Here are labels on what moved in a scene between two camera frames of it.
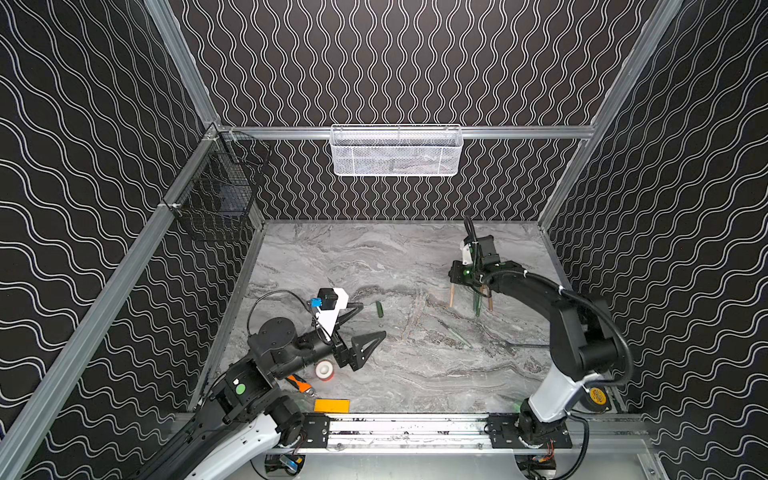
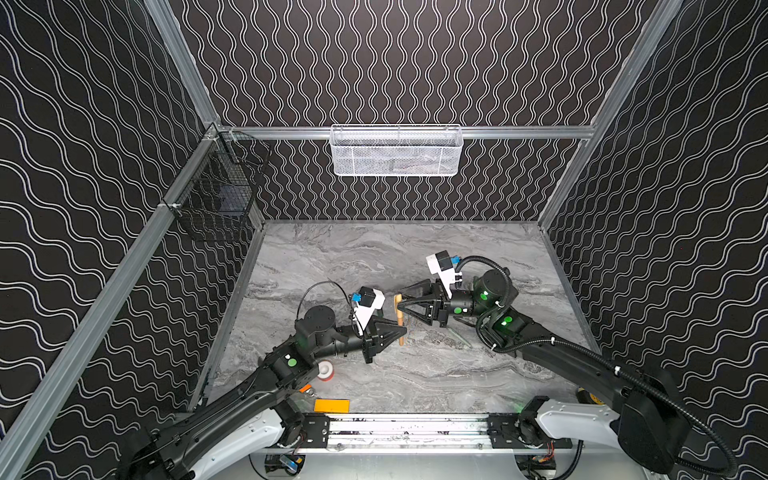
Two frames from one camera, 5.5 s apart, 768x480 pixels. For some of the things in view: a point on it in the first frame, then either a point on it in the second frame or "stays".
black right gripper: [469, 274] -> [444, 304]
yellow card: [327, 405] stays
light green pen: [460, 337] stays
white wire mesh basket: [396, 150] stays
